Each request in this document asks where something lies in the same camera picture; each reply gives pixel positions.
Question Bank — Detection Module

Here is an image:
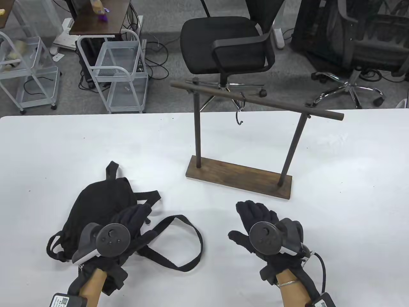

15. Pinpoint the black mesh office chair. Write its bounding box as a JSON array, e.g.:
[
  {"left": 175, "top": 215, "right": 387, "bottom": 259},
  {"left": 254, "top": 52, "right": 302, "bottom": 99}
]
[{"left": 291, "top": 0, "right": 409, "bottom": 109}]

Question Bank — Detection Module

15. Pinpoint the person's left hand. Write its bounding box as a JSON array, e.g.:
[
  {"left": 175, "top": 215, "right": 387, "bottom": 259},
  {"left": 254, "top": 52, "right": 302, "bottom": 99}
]
[{"left": 78, "top": 202, "right": 157, "bottom": 295}]

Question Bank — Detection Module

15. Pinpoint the grey controller on glove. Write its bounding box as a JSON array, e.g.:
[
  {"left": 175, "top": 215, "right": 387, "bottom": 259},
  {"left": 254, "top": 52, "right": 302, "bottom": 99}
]
[
  {"left": 249, "top": 218, "right": 312, "bottom": 258},
  {"left": 72, "top": 222, "right": 131, "bottom": 264}
]

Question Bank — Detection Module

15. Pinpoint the white desk leg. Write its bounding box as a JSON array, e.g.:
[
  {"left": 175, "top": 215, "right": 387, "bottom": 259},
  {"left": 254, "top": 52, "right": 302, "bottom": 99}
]
[{"left": 273, "top": 0, "right": 285, "bottom": 49}]

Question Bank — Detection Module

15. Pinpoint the person's right forearm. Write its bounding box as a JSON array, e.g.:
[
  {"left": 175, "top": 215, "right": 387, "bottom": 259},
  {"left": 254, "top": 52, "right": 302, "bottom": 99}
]
[{"left": 276, "top": 268, "right": 313, "bottom": 307}]

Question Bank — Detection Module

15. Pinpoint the grey controller on left glove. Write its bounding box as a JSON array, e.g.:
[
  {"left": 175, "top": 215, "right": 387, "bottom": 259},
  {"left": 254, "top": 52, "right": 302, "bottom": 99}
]
[{"left": 72, "top": 222, "right": 131, "bottom": 264}]

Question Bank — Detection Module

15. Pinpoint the brown wooden desk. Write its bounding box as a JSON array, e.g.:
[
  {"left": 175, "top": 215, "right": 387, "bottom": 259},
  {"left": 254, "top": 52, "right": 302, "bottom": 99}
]
[
  {"left": 0, "top": 0, "right": 16, "bottom": 29},
  {"left": 69, "top": 0, "right": 133, "bottom": 36}
]

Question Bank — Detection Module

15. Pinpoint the grey controller on right glove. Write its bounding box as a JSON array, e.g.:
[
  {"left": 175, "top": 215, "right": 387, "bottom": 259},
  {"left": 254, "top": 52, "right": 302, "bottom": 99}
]
[{"left": 249, "top": 218, "right": 312, "bottom": 258}]

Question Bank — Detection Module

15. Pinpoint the white metal trolley cart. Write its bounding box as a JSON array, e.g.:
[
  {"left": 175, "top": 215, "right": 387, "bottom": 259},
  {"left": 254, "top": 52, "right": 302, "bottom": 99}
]
[
  {"left": 0, "top": 30, "right": 61, "bottom": 115},
  {"left": 76, "top": 29, "right": 149, "bottom": 114}
]

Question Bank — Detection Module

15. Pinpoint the dark wooden hanging rack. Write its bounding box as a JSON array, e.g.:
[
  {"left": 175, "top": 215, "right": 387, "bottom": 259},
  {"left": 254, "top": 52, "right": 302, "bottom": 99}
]
[{"left": 170, "top": 77, "right": 345, "bottom": 201}]

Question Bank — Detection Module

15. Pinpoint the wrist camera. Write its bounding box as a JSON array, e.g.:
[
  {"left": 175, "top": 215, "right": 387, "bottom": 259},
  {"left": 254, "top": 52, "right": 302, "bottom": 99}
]
[
  {"left": 314, "top": 291, "right": 336, "bottom": 307},
  {"left": 49, "top": 292, "right": 88, "bottom": 307}
]

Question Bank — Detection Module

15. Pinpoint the person's right hand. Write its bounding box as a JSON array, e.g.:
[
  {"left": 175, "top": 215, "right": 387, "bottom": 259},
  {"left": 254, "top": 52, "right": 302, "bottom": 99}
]
[{"left": 228, "top": 200, "right": 308, "bottom": 286}]

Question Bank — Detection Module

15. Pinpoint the person's left forearm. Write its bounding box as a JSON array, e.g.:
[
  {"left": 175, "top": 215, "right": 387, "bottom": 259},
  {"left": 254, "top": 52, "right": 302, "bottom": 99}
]
[{"left": 78, "top": 267, "right": 108, "bottom": 307}]

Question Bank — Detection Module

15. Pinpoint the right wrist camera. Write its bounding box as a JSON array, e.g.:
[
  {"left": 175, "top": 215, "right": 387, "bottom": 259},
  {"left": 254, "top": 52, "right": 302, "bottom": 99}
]
[{"left": 314, "top": 291, "right": 336, "bottom": 307}]

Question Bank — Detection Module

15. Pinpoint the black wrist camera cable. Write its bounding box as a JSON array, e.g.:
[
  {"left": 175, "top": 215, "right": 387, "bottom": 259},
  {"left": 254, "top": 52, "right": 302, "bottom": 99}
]
[{"left": 307, "top": 251, "right": 327, "bottom": 295}]

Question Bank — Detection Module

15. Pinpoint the black metal S hook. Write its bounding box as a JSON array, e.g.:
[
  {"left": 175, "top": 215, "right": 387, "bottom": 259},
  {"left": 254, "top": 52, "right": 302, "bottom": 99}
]
[{"left": 235, "top": 92, "right": 246, "bottom": 126}]

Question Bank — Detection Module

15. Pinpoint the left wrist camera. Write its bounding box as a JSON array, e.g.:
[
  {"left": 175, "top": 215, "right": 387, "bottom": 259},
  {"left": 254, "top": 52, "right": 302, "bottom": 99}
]
[{"left": 49, "top": 292, "right": 88, "bottom": 307}]

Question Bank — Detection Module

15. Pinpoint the black backpack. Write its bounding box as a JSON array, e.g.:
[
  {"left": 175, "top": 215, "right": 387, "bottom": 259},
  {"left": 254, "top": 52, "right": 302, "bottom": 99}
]
[{"left": 47, "top": 161, "right": 204, "bottom": 272}]

